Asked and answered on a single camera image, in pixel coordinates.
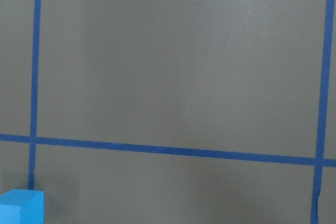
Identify blue cube block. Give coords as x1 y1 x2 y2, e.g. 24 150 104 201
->
1 189 44 224

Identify brown paper table cover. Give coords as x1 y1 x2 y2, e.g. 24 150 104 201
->
1 0 335 223

